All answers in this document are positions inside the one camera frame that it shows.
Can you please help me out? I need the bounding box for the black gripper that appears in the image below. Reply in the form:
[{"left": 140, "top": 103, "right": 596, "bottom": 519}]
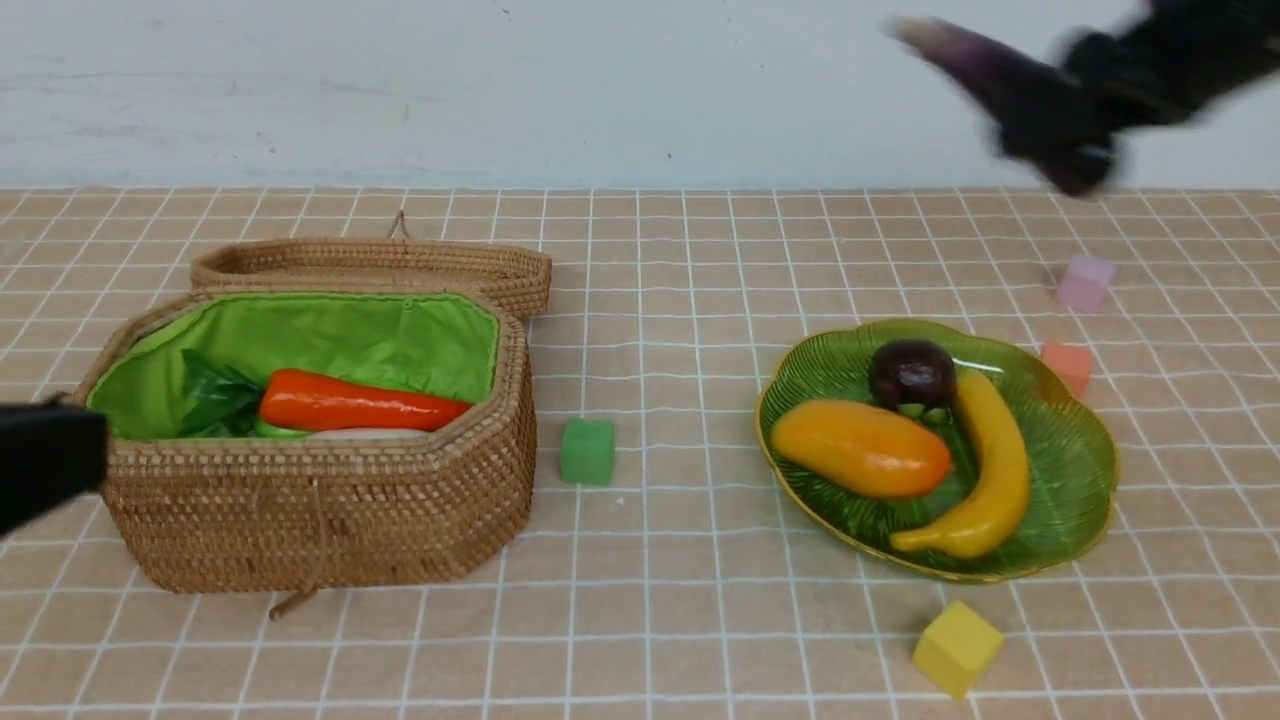
[{"left": 996, "top": 29, "right": 1194, "bottom": 197}]

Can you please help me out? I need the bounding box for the dark purple eggplant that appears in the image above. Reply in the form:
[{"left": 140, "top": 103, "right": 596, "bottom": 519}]
[{"left": 888, "top": 17, "right": 1075, "bottom": 120}]

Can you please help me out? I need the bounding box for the dark purple mangosteen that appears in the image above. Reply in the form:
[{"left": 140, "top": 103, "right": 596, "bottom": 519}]
[{"left": 868, "top": 340, "right": 957, "bottom": 418}]

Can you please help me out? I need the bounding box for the yellow banana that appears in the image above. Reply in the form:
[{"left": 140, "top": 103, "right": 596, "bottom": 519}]
[{"left": 890, "top": 370, "right": 1030, "bottom": 560}]

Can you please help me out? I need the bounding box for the orange mango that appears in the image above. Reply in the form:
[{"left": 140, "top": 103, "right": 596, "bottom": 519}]
[{"left": 769, "top": 398, "right": 954, "bottom": 500}]

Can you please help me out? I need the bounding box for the white radish with leaves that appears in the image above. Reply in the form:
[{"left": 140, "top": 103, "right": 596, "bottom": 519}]
[{"left": 303, "top": 428, "right": 430, "bottom": 441}]

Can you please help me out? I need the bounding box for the orange carrot with leaves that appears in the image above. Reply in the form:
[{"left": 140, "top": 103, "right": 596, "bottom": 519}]
[{"left": 179, "top": 348, "right": 472, "bottom": 437}]

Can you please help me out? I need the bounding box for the green bitter gourd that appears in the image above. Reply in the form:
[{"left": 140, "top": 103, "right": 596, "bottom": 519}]
[{"left": 253, "top": 418, "right": 310, "bottom": 439}]

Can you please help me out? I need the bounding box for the black second robot arm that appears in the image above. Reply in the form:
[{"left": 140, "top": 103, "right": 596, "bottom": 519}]
[{"left": 1, "top": 396, "right": 110, "bottom": 537}]

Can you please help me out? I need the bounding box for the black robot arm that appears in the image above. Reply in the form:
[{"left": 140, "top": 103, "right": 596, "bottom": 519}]
[{"left": 992, "top": 1, "right": 1277, "bottom": 197}]

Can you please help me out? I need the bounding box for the pink foam cube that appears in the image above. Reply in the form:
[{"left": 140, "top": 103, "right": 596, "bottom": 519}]
[{"left": 1056, "top": 254, "right": 1116, "bottom": 313}]

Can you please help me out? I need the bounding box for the salmon foam cube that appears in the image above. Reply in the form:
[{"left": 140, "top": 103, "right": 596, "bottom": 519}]
[{"left": 1039, "top": 342, "right": 1094, "bottom": 398}]

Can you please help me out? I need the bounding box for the green glass leaf plate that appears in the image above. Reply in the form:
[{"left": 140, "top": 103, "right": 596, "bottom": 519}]
[{"left": 755, "top": 318, "right": 1120, "bottom": 584}]

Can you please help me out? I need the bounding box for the yellow foam cube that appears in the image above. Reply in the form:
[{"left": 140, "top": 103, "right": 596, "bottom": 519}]
[{"left": 911, "top": 601, "right": 1005, "bottom": 701}]

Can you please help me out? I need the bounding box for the woven wicker basket lid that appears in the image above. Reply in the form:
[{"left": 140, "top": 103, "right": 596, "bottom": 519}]
[{"left": 189, "top": 213, "right": 553, "bottom": 318}]

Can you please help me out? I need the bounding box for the green foam cube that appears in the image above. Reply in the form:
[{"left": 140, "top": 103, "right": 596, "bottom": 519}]
[{"left": 559, "top": 416, "right": 616, "bottom": 486}]

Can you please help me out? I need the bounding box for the woven wicker basket green lining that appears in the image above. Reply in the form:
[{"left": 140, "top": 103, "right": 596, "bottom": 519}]
[{"left": 70, "top": 288, "right": 538, "bottom": 594}]

